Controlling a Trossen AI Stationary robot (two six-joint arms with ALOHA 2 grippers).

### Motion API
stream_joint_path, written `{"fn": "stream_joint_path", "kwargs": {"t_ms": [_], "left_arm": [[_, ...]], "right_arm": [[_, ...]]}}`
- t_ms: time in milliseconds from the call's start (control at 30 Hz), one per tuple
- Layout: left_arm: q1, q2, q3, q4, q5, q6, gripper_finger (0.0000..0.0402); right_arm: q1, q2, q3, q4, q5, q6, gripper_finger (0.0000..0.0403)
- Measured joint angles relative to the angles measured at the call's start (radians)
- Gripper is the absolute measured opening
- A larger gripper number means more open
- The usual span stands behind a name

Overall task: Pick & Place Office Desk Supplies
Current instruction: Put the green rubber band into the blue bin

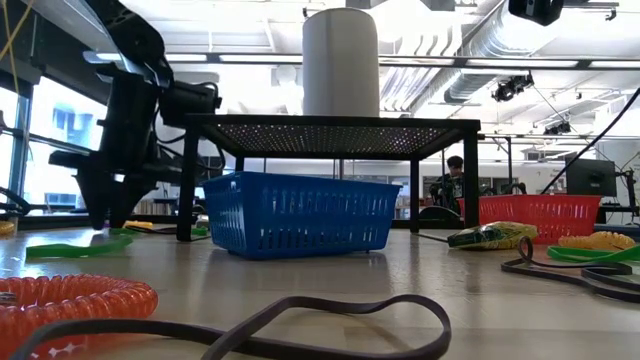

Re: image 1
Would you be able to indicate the black metal rack frame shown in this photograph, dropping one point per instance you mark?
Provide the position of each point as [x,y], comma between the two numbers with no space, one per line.
[509,165]

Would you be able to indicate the long ceiling light bar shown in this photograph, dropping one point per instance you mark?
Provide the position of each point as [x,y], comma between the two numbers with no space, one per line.
[250,58]

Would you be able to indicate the black aluminium table frame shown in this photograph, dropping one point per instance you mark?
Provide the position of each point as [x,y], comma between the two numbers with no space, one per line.
[50,220]

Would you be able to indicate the green yellow snack packet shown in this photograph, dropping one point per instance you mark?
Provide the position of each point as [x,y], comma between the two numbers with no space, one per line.
[492,236]

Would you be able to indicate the black ceiling spotlight cluster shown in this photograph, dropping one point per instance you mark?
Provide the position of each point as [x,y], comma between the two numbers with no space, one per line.
[507,90]

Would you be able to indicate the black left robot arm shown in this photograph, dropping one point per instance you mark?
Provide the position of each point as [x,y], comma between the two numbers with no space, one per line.
[135,35]

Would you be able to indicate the small black ceiling spotlight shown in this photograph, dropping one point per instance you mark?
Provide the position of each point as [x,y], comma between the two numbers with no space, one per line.
[557,129]

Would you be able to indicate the orange spiral coil band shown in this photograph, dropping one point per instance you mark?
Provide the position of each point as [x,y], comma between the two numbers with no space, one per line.
[100,300]

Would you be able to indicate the black rubber band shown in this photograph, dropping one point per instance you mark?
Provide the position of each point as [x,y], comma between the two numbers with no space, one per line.
[605,273]
[115,326]

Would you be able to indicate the black office chair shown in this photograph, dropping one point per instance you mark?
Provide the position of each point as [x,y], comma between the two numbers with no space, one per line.
[440,216]

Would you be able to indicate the green rubber band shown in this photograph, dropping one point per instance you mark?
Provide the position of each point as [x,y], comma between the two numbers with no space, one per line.
[75,250]
[125,232]
[590,255]

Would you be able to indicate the yellow spiral coil band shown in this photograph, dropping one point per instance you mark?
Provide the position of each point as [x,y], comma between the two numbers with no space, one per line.
[137,225]
[6,228]
[595,241]

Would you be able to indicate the large dark-framed window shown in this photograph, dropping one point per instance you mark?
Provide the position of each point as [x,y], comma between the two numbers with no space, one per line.
[30,165]

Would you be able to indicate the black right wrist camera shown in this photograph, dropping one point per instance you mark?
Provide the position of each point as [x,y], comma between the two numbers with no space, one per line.
[537,12]

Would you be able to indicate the wooden boxes row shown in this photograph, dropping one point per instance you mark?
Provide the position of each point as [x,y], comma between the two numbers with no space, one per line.
[160,207]

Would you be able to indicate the blue plastic basket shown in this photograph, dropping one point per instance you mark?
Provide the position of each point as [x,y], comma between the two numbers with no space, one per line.
[300,215]

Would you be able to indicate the black perforated metal riser stand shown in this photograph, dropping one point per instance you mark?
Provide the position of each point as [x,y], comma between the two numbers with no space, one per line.
[330,122]

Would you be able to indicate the white translucent cylinder container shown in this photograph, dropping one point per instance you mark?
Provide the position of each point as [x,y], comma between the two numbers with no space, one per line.
[340,65]

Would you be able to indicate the person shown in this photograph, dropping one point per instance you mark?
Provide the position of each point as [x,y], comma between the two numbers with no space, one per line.
[455,163]

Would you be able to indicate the red plastic basket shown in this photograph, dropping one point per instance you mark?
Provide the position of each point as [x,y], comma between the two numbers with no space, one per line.
[540,215]

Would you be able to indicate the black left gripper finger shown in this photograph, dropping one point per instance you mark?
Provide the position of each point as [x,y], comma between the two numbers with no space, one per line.
[127,197]
[95,195]

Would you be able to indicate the black computer monitor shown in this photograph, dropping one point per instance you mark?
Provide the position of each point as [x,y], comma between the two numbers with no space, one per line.
[590,177]

